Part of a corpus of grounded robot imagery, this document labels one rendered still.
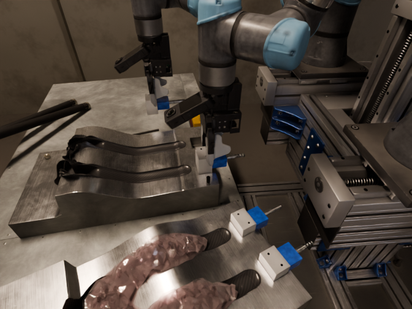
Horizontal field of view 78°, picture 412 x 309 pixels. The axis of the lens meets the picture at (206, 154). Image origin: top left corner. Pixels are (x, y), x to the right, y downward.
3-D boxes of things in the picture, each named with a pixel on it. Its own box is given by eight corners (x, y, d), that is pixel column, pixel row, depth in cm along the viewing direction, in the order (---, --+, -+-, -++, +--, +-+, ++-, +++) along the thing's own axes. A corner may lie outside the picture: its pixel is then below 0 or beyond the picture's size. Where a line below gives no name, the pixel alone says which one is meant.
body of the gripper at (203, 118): (240, 135, 59) (245, 87, 51) (203, 140, 58) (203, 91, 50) (230, 118, 65) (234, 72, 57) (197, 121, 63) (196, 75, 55)
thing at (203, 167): (241, 156, 72) (243, 141, 69) (246, 168, 69) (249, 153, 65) (195, 162, 70) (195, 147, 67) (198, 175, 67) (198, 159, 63)
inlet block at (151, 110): (184, 103, 91) (183, 90, 87) (186, 111, 87) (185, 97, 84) (147, 107, 89) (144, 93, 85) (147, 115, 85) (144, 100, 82)
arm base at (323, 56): (331, 50, 93) (341, 21, 87) (353, 67, 82) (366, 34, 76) (292, 51, 93) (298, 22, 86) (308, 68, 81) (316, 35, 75)
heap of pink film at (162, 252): (200, 228, 58) (200, 208, 53) (246, 305, 46) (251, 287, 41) (80, 286, 48) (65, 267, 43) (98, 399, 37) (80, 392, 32)
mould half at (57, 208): (201, 147, 89) (200, 114, 80) (218, 206, 70) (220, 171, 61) (48, 166, 82) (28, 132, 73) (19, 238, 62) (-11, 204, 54)
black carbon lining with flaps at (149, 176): (185, 144, 79) (183, 118, 73) (193, 182, 67) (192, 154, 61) (66, 159, 74) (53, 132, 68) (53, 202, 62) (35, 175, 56)
